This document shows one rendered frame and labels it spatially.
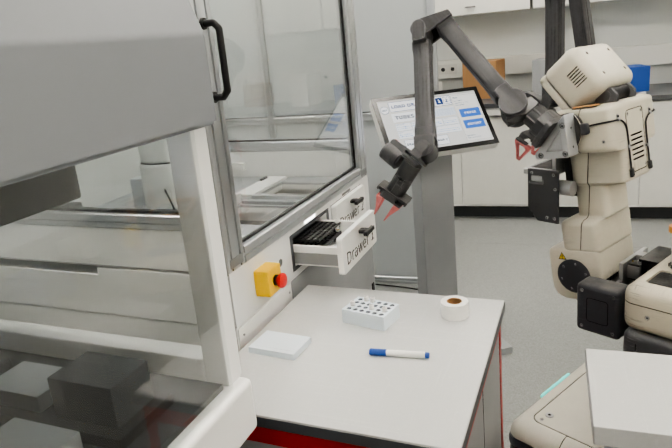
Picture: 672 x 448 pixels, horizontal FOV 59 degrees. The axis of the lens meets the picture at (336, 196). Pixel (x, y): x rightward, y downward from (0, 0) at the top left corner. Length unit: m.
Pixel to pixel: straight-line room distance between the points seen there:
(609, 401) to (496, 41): 4.25
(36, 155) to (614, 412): 1.05
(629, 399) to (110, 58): 1.08
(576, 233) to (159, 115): 1.34
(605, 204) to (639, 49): 3.48
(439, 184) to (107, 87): 2.14
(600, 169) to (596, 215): 0.14
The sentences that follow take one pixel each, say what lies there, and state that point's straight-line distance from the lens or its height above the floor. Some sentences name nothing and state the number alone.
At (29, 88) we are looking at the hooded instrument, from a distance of 0.72.
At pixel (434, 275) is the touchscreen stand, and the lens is 2.89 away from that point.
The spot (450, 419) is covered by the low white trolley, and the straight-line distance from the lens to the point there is 1.23.
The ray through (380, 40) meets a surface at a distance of 3.41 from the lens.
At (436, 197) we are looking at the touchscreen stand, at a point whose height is 0.73.
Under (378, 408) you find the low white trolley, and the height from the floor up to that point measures 0.76.
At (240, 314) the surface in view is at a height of 0.83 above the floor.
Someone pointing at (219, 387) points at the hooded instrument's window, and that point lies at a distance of 1.06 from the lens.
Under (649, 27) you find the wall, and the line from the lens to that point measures 5.32.
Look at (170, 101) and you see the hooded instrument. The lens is 0.88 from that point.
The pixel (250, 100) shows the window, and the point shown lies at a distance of 1.60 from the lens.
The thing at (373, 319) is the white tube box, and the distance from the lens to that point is 1.53.
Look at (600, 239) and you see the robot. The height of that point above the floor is 0.85.
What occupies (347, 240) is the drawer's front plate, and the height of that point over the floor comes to 0.91.
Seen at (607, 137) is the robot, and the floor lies 1.15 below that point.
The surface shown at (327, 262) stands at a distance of 1.75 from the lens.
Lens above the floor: 1.48
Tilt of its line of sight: 15 degrees down
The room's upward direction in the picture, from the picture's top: 5 degrees counter-clockwise
